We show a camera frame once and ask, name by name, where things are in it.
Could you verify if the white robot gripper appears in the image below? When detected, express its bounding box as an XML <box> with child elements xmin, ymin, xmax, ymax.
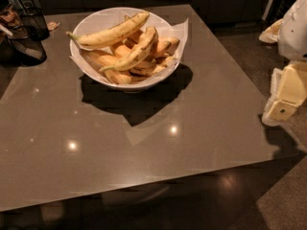
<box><xmin>259</xmin><ymin>0</ymin><xmax>307</xmax><ymax>127</ymax></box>

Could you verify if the curved banana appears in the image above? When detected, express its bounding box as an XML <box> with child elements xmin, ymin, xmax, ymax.
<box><xmin>100</xmin><ymin>26</ymin><xmax>158</xmax><ymax>73</ymax></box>

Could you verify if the right side banana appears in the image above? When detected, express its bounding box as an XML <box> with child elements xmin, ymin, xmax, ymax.
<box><xmin>151</xmin><ymin>36</ymin><xmax>180</xmax><ymax>58</ymax></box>

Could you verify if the small bottom banana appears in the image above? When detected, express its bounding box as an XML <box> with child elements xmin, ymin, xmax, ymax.
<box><xmin>130</xmin><ymin>64</ymin><xmax>165</xmax><ymax>77</ymax></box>

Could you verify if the white bowl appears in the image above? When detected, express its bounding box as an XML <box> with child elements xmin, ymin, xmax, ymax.
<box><xmin>70</xmin><ymin>7</ymin><xmax>188</xmax><ymax>93</ymax></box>

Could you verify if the orange banana under middle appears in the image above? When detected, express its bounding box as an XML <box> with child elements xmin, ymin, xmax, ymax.
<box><xmin>110</xmin><ymin>42</ymin><xmax>157</xmax><ymax>69</ymax></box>

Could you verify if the long top banana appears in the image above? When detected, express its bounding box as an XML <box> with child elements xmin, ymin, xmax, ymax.
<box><xmin>66</xmin><ymin>11</ymin><xmax>150</xmax><ymax>49</ymax></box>

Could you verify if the lower left banana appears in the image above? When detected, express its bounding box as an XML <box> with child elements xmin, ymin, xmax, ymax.
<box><xmin>80</xmin><ymin>49</ymin><xmax>131</xmax><ymax>84</ymax></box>

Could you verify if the small wrapper on table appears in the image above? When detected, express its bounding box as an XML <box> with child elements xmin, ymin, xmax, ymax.
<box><xmin>47</xmin><ymin>21</ymin><xmax>59</xmax><ymax>31</ymax></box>

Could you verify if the black mesh pen holder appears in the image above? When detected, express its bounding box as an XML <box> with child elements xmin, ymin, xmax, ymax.
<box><xmin>18</xmin><ymin>7</ymin><xmax>50</xmax><ymax>40</ymax></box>

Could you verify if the black mesh basket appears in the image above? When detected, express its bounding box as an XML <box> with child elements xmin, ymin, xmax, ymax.
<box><xmin>7</xmin><ymin>26</ymin><xmax>47</xmax><ymax>66</ymax></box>

